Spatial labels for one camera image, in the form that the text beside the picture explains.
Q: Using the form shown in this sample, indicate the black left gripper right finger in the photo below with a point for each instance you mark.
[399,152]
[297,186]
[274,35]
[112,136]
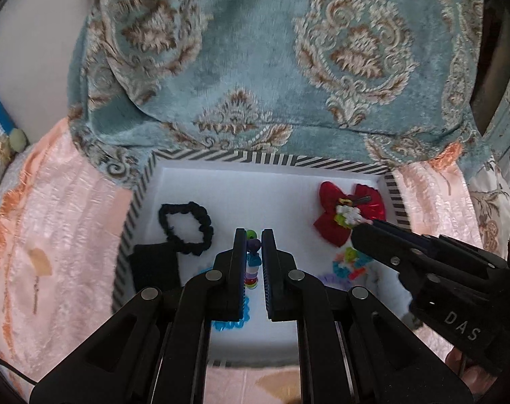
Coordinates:
[294,295]

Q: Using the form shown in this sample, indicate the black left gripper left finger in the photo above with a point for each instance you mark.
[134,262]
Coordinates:
[217,295]

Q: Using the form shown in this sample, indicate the red satin bow clip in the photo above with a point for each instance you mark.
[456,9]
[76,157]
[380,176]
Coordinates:
[367,199]

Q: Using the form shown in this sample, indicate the black scrunchie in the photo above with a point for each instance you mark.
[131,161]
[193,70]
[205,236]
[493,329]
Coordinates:
[187,227]

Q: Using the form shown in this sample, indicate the colourful flower hair clip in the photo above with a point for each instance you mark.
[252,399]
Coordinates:
[349,216]

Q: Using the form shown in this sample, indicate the black fabric pouch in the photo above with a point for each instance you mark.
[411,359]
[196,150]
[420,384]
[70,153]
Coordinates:
[155,272]

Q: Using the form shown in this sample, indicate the person's right hand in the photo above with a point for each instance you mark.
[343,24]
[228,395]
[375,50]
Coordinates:
[476,378]

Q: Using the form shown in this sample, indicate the black white striped tray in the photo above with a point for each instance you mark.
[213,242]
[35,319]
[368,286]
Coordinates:
[255,192]

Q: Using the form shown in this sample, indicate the pink textured bedspread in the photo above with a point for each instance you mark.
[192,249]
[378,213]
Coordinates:
[60,230]

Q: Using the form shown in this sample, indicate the teal floral patterned blanket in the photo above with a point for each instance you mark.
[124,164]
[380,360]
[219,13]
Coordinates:
[385,81]

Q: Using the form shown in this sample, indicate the green blue plush toy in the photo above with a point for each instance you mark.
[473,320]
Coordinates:
[17,139]

